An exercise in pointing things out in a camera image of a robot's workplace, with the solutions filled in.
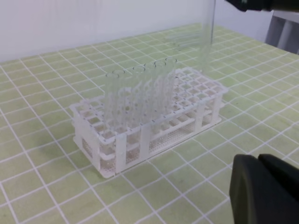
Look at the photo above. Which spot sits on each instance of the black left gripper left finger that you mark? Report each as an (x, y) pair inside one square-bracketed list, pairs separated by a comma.
[(256, 197)]

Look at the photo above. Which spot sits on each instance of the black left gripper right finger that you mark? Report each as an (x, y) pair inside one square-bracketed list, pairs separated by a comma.
[(284, 173)]

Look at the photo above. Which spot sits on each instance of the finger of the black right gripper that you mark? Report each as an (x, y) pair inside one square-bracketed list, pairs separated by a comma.
[(254, 5)]

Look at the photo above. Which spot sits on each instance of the clear glass test tube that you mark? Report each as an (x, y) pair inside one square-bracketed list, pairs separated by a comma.
[(206, 35)]

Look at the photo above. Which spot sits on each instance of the clear tube lying top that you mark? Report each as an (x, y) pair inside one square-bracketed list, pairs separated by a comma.
[(183, 35)]

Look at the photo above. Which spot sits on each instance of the white plastic test tube rack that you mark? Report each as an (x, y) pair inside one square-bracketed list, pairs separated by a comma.
[(195, 104)]

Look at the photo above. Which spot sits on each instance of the clear tube far left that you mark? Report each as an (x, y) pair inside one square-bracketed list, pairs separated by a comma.
[(111, 95)]

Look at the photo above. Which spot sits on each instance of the green checkered tablecloth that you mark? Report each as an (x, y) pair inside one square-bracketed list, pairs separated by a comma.
[(45, 179)]

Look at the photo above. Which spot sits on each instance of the white shelf frame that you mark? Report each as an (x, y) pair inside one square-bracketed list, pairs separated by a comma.
[(283, 31)]

